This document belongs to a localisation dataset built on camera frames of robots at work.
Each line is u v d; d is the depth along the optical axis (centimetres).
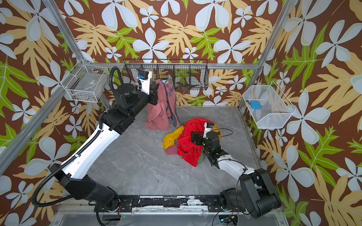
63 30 76
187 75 97
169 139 93
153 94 55
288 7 68
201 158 88
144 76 50
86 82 87
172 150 93
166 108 73
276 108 78
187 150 85
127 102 48
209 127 76
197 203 75
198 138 78
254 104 86
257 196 42
